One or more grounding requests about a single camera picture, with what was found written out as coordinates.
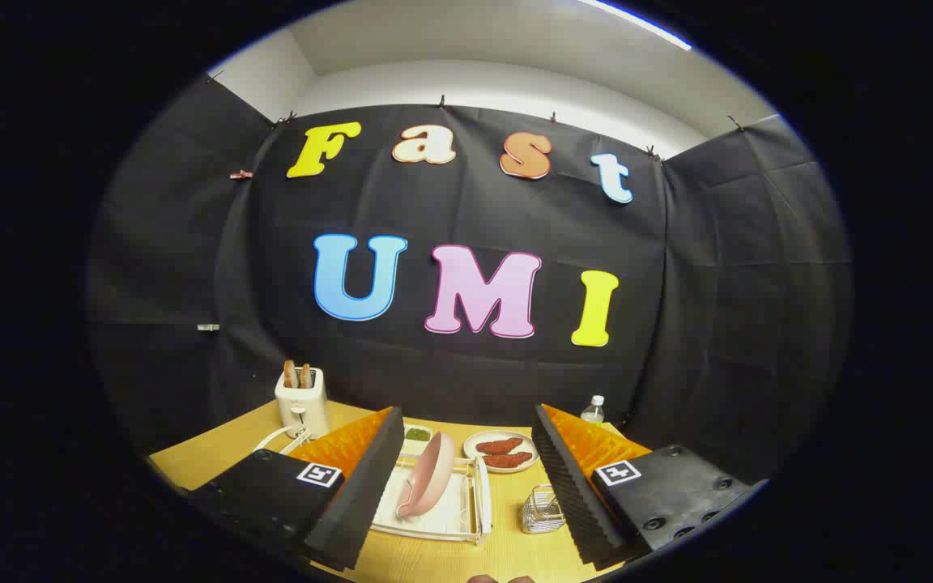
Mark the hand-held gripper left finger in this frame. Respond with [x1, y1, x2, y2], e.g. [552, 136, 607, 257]
[187, 406, 407, 572]

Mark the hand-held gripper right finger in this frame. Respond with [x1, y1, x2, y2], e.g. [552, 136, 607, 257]
[531, 403, 769, 568]

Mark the metal wire basket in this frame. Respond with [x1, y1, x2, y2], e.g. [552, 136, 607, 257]
[521, 484, 566, 535]

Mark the pink plate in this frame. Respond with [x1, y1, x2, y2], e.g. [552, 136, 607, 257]
[396, 432, 456, 519]

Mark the white wire dish rack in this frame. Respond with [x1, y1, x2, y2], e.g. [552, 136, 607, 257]
[254, 425, 493, 545]

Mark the white plate with meat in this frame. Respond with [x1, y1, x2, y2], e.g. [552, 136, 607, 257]
[463, 430, 539, 474]

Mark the white toaster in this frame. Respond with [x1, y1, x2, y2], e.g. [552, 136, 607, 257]
[275, 367, 331, 438]

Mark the black backdrop cloth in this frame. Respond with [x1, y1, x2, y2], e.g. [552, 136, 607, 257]
[86, 73, 854, 487]

